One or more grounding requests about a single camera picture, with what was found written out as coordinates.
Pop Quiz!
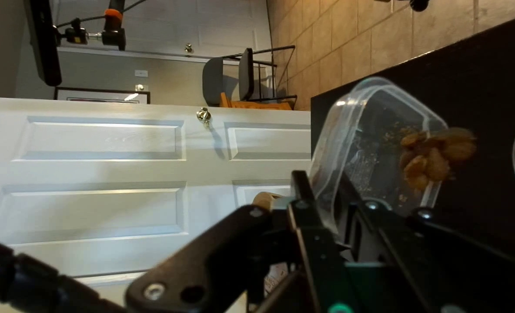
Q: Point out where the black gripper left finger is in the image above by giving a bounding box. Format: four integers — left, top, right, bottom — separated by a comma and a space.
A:
123, 168, 351, 313

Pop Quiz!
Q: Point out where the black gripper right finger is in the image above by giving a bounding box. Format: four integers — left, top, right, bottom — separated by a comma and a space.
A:
342, 198, 515, 313

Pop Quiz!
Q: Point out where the clear plastic container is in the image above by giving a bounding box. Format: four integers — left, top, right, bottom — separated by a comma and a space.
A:
308, 74, 450, 236

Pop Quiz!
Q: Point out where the metal door knob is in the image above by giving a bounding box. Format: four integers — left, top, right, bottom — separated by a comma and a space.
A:
195, 106, 214, 125

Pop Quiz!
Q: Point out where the wooden dresser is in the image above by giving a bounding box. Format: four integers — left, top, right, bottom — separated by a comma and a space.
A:
217, 92, 297, 111

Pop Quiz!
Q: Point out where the white panel door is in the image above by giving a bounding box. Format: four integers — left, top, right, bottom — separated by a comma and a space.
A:
0, 93, 315, 313

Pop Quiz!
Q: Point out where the grey folding chair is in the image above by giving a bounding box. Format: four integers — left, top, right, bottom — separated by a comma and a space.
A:
200, 43, 299, 109

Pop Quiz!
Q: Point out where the black table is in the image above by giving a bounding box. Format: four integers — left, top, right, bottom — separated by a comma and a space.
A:
308, 10, 515, 262

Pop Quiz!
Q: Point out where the black flat screen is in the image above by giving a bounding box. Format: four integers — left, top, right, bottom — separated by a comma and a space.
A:
22, 0, 64, 88

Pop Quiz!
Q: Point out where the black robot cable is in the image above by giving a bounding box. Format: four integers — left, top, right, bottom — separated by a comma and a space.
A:
0, 233, 134, 313

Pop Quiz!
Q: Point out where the black camera stand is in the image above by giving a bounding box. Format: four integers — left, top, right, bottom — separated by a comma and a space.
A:
54, 0, 149, 52

